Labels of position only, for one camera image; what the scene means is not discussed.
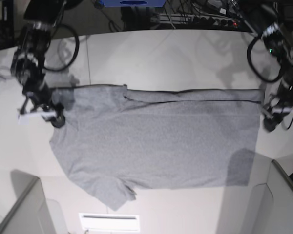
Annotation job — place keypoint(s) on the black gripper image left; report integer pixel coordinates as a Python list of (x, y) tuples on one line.
[(41, 96)]

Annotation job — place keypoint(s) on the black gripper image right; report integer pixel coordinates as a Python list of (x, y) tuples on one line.
[(285, 99)]

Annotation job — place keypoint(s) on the grey T-shirt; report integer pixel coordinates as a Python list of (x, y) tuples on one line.
[(116, 140)]

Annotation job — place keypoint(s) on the grey right partition panel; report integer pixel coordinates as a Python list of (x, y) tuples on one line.
[(270, 209)]

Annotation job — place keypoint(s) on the grey partition panel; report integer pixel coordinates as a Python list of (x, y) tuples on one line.
[(270, 209), (30, 213)]

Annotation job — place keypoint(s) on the grey left partition panel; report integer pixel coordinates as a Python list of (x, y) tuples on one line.
[(30, 213)]

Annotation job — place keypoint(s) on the blue box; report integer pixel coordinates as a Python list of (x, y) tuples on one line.
[(135, 3)]

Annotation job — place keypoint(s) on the white power strip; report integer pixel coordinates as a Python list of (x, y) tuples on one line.
[(190, 19)]

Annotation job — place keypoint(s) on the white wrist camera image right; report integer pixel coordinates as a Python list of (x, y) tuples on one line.
[(271, 112)]

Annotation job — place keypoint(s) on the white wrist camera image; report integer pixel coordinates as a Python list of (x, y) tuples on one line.
[(24, 116), (271, 112)]

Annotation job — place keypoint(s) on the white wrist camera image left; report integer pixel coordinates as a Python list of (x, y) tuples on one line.
[(24, 116)]

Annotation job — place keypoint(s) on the black cable image right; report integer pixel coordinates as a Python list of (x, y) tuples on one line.
[(261, 69)]

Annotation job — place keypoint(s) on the black cable image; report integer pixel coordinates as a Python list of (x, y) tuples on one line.
[(63, 49), (261, 69)]

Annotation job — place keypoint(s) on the black cable image left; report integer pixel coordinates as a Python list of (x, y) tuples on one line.
[(63, 49)]

